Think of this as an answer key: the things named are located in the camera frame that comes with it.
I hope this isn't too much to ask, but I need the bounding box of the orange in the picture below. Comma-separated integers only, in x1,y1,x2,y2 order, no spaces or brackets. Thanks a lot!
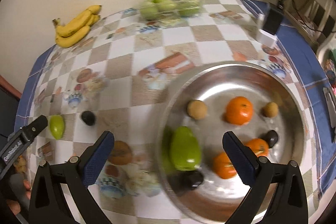
225,96,254,125
245,138,269,157
212,152,238,179

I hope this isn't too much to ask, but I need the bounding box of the small green mango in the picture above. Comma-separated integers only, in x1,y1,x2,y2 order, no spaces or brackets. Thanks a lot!
49,115,65,139

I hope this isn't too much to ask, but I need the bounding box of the tan round fruit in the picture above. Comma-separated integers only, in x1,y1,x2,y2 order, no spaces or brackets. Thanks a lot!
187,99,207,120
263,101,279,118

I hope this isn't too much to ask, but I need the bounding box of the large green mango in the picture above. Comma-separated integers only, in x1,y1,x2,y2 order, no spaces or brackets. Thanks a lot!
169,126,202,171

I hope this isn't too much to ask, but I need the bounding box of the yellow banana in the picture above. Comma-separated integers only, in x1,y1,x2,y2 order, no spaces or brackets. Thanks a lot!
55,25,90,48
52,5,102,37
87,14,101,27

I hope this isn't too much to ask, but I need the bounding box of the metal bowl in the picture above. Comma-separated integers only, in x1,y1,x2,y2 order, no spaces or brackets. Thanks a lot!
155,61,307,223

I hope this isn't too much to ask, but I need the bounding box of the person's left hand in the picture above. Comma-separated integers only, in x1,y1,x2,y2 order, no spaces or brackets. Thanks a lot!
5,179,32,215

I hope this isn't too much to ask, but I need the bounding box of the dark round fruit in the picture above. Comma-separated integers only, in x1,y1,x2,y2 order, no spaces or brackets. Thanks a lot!
261,130,279,148
80,111,96,126
175,170,205,191

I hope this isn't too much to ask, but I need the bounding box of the black and white device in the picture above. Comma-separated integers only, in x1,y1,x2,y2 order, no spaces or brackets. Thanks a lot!
257,7,283,46

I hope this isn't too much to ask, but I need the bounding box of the dark flat device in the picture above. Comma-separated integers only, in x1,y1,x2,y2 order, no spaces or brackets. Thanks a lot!
323,87,336,136

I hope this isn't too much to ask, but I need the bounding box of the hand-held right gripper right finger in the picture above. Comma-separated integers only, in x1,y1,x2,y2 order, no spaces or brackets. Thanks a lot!
223,131,309,224

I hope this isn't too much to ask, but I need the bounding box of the red-brown chair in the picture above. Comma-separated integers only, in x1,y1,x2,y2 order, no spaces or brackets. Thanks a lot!
0,76,22,100

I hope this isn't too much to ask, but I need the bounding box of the pile of green apples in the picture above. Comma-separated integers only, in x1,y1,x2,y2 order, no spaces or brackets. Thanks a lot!
140,0,201,20

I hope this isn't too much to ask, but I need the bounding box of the checkered printed tablecloth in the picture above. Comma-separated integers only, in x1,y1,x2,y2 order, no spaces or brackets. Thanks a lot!
14,0,336,224

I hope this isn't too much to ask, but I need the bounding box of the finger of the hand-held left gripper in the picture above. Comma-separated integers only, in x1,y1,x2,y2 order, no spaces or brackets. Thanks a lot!
19,115,49,144

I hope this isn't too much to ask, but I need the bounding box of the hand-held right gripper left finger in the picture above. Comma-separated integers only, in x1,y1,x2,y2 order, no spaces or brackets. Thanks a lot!
29,131,115,224

